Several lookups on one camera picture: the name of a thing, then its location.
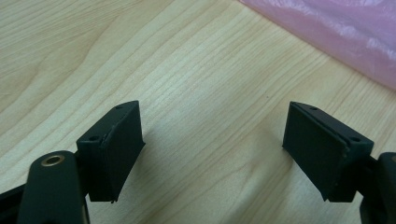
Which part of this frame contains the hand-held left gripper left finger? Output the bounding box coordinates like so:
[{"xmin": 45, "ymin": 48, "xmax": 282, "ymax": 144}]
[{"xmin": 76, "ymin": 100, "xmax": 147, "ymax": 203}]

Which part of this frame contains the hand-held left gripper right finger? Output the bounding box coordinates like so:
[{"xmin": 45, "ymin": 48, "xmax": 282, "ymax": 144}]
[{"xmin": 281, "ymin": 101, "xmax": 375, "ymax": 203}]

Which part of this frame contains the pink plastic bag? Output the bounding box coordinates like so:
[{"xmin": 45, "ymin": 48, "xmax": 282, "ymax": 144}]
[{"xmin": 237, "ymin": 0, "xmax": 396, "ymax": 91}]

